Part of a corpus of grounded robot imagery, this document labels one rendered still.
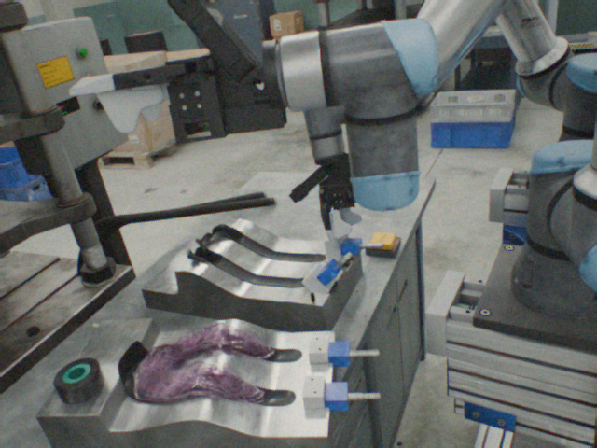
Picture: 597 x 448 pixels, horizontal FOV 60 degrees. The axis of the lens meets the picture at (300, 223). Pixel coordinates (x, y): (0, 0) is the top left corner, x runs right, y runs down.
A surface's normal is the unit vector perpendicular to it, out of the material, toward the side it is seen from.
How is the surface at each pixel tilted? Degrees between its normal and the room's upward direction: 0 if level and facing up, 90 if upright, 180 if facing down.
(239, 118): 82
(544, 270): 72
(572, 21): 90
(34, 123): 90
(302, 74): 80
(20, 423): 0
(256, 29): 90
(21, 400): 0
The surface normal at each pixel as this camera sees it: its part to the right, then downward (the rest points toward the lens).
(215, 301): -0.40, 0.47
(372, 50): -0.13, -0.03
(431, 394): -0.14, -0.88
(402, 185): 0.36, 0.42
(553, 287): -0.61, 0.16
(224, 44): -0.12, 0.34
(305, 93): 0.00, 0.75
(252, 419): 0.25, -0.84
